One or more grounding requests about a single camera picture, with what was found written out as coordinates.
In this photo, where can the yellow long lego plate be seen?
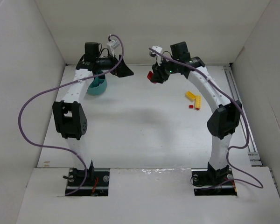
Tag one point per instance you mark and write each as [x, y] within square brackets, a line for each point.
[198, 100]

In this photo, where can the yellow lego brick upside down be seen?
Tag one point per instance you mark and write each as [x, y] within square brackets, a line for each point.
[190, 96]

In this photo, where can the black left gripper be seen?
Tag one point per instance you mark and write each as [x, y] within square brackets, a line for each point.
[119, 66]

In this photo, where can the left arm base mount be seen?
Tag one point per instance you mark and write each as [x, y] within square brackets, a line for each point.
[96, 184]

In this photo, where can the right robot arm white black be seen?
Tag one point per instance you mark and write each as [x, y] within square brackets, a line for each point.
[225, 113]

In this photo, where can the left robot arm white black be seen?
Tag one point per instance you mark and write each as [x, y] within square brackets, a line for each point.
[69, 117]

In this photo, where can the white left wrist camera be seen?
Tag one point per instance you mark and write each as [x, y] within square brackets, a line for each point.
[112, 45]

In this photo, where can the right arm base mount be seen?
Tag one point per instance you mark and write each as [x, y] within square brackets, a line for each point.
[206, 183]

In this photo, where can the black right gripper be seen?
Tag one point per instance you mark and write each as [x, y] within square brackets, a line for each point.
[157, 74]

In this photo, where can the red large lego brick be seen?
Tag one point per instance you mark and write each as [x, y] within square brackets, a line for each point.
[150, 75]

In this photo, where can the teal divided round container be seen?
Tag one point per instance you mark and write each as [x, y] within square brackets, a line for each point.
[98, 86]

